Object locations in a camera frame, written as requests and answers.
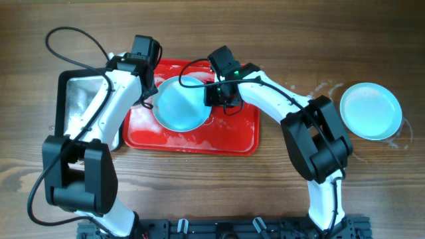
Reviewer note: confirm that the black soap water tray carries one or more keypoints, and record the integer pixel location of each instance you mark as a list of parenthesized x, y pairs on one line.
[(80, 93)]

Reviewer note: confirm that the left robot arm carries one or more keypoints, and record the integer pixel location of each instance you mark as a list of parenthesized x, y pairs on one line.
[(78, 173)]

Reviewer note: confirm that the light blue plate top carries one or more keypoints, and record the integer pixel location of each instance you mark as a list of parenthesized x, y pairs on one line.
[(370, 111)]

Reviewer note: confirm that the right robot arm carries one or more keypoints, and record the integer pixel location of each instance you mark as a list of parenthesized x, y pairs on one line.
[(316, 140)]

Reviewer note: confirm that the light blue plate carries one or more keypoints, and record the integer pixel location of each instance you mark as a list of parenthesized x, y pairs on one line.
[(370, 111), (179, 108)]

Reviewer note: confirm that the light blue plate bottom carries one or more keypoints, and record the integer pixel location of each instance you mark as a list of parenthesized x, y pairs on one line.
[(179, 108)]

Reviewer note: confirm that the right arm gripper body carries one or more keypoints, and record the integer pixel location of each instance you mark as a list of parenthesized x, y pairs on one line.
[(214, 96)]

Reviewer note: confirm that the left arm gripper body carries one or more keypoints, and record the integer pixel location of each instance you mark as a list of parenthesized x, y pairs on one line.
[(148, 88)]

